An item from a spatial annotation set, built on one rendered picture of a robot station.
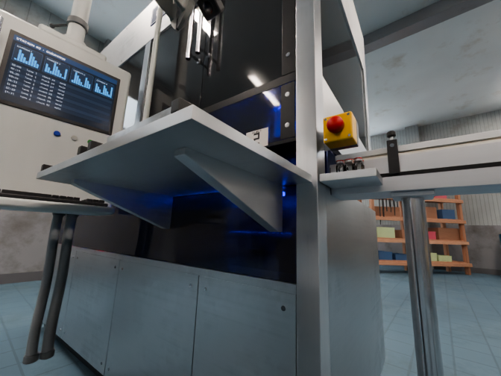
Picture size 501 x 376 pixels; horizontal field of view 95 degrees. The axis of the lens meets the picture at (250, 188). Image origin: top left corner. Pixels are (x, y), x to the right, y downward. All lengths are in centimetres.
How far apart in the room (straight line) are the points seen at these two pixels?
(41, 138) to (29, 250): 312
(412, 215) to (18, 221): 420
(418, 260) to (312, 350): 33
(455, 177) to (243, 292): 60
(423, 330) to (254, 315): 40
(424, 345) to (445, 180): 38
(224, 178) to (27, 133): 97
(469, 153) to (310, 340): 55
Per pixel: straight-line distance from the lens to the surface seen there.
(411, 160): 70
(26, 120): 130
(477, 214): 777
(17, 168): 126
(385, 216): 587
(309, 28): 86
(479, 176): 70
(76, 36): 158
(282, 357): 71
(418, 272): 72
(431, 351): 75
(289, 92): 76
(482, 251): 773
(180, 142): 38
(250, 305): 72
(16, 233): 426
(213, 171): 43
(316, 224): 60
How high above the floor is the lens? 72
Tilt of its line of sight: 11 degrees up
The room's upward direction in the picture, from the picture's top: 2 degrees clockwise
